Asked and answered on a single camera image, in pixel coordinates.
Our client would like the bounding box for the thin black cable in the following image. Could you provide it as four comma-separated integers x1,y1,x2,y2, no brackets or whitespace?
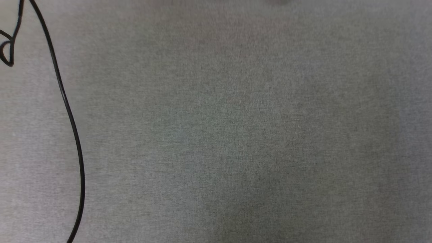
0,0,25,68
30,0,86,243

